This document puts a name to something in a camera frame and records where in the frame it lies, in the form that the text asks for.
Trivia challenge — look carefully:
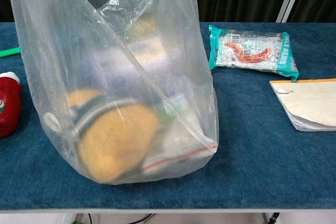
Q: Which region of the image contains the clear plastic bag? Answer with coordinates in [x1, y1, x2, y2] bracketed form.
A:
[5, 0, 220, 185]

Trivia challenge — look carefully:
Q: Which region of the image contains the clear zip bag red stripe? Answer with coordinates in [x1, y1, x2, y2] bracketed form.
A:
[141, 126, 218, 175]

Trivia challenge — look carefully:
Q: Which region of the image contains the yellow plush toy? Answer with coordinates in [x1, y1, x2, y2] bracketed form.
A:
[43, 89, 161, 184]

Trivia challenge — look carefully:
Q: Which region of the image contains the blue felt table cover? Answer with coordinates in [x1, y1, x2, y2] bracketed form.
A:
[0, 22, 336, 210]

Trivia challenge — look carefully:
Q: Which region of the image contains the teal clear snack packet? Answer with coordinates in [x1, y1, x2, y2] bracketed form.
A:
[208, 24, 300, 82]

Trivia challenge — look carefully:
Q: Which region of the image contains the worn beige notebook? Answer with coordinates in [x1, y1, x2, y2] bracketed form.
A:
[269, 78, 336, 132]

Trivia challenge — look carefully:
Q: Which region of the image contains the red bottle white cap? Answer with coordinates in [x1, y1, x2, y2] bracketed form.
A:
[0, 71, 23, 138]

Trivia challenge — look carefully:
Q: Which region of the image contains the blue green hand clapper toy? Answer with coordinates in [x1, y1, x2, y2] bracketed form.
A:
[0, 47, 21, 59]

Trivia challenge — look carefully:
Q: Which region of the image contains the black cable bundle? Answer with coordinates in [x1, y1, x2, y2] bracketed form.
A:
[88, 212, 155, 224]
[265, 212, 280, 224]

